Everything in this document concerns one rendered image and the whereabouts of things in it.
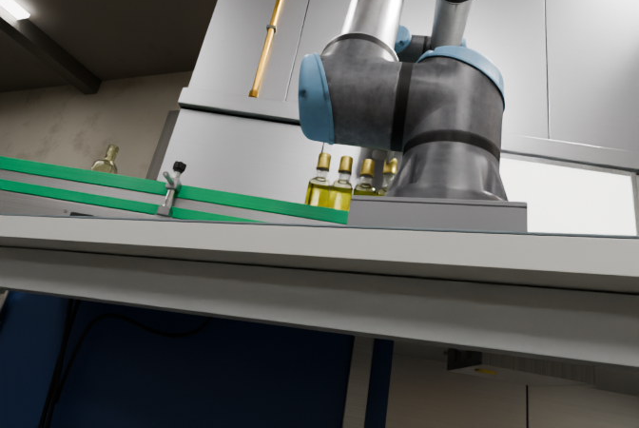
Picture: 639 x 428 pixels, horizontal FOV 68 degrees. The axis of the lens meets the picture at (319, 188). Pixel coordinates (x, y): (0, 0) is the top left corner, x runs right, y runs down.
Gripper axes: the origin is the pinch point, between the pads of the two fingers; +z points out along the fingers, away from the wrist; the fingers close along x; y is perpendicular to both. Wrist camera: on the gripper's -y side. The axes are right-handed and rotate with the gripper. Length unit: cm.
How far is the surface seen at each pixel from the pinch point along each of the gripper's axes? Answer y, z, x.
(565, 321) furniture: -19, 49, 66
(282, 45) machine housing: 41, -46, -10
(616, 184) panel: -63, -10, -20
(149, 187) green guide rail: 52, 22, 20
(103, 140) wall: 337, -162, -322
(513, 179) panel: -34.8, -7.1, -16.2
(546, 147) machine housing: -44, -19, -18
